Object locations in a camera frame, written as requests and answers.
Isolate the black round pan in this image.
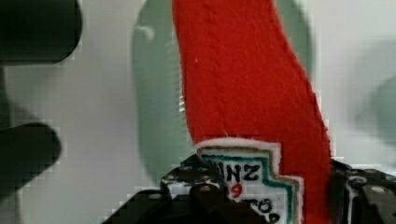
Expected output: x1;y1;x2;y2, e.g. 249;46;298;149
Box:
0;0;82;66

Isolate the green oval strainer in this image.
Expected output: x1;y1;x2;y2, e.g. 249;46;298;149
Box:
133;0;318;179

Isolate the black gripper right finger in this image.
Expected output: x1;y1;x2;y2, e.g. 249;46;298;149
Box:
329;160;396;224

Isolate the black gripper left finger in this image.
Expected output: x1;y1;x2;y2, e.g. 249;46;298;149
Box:
102;155;268;224

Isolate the red plush ketchup bottle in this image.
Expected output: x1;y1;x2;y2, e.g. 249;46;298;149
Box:
172;0;332;224

